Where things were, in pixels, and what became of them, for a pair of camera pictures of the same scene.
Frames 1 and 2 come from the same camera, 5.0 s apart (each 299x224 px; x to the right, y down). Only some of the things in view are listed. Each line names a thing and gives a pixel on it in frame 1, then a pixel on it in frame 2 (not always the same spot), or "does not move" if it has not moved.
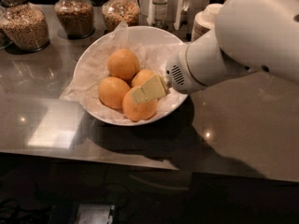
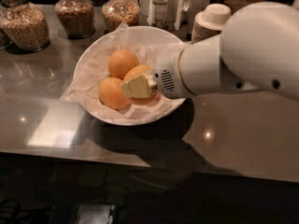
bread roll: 122,63 does not move
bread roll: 112,91 does not move
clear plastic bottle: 160,5 does not move
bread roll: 138,112 -> 135,72
